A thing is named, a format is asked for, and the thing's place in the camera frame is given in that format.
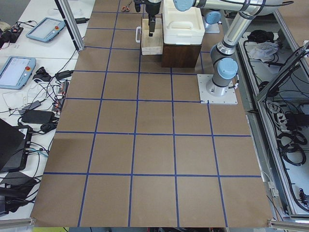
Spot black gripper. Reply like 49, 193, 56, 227
134, 0, 142, 13
145, 0, 161, 37

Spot grey orange handled scissors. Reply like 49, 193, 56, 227
121, 0, 133, 12

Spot light wooden drawer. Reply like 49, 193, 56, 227
135, 18, 163, 55

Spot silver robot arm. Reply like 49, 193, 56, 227
173, 0, 294, 97
134, 0, 221, 24

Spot white foam tray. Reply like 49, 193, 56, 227
163, 0, 205, 45

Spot dark brown wooden cabinet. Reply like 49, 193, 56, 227
161, 43, 202, 68

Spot upper blue teach pendant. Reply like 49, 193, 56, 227
26, 17, 66, 43

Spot blue teach pendant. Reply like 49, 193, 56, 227
26, 17, 66, 43
0, 56, 36, 90

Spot white crumpled cloth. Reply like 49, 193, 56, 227
249, 42, 279, 62

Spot lower blue teach pendant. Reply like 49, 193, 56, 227
0, 56, 36, 90

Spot black power brick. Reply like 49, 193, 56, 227
21, 110, 55, 124

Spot black laptop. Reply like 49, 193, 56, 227
0, 120, 33, 173

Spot aluminium frame post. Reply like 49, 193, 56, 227
55, 0, 84, 52

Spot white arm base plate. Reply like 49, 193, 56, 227
197, 74, 238, 105

